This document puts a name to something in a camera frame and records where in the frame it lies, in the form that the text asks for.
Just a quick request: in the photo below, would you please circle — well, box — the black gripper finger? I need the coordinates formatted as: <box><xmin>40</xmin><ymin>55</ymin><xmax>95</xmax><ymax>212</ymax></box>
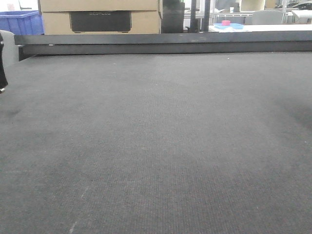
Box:
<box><xmin>0</xmin><ymin>36</ymin><xmax>8</xmax><ymax>89</ymax></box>

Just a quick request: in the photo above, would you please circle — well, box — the upper cardboard box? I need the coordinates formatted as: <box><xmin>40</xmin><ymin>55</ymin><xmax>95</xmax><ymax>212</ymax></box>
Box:
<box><xmin>39</xmin><ymin>0</ymin><xmax>162</xmax><ymax>12</ymax></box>

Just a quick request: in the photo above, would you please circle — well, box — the lower cardboard box black print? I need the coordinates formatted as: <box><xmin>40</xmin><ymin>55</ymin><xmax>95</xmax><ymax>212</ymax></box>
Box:
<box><xmin>42</xmin><ymin>11</ymin><xmax>161</xmax><ymax>35</ymax></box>

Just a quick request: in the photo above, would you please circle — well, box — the black conveyor belt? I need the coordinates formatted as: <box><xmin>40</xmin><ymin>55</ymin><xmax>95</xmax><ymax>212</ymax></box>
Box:
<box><xmin>0</xmin><ymin>52</ymin><xmax>312</xmax><ymax>234</ymax></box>

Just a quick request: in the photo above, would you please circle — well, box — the blue plastic crate background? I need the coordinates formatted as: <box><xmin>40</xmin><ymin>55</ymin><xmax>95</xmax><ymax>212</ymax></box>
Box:
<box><xmin>0</xmin><ymin>10</ymin><xmax>44</xmax><ymax>35</ymax></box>

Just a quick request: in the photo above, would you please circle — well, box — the black cabinet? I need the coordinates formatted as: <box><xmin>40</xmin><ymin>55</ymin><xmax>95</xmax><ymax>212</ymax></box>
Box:
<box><xmin>161</xmin><ymin>0</ymin><xmax>185</xmax><ymax>34</ymax></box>

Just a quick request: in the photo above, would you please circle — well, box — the blue tray on table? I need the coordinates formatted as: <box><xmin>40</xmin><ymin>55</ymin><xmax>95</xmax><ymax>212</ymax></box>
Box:
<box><xmin>214</xmin><ymin>23</ymin><xmax>244</xmax><ymax>30</ymax></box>

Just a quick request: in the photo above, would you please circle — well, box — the pink block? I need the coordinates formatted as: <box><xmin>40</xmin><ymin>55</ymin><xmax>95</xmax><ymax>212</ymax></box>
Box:
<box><xmin>221</xmin><ymin>20</ymin><xmax>231</xmax><ymax>26</ymax></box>

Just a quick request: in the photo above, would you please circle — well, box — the white table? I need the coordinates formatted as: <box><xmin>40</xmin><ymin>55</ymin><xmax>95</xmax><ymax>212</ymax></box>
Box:
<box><xmin>209</xmin><ymin>24</ymin><xmax>312</xmax><ymax>33</ymax></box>

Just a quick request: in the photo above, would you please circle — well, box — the black conveyor side rail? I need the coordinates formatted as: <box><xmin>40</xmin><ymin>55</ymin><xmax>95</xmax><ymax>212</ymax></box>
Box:
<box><xmin>14</xmin><ymin>31</ymin><xmax>312</xmax><ymax>57</ymax></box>

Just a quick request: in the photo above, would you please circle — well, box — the black vertical post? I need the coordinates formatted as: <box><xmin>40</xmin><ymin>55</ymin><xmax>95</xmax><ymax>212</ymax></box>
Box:
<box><xmin>190</xmin><ymin>0</ymin><xmax>197</xmax><ymax>33</ymax></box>

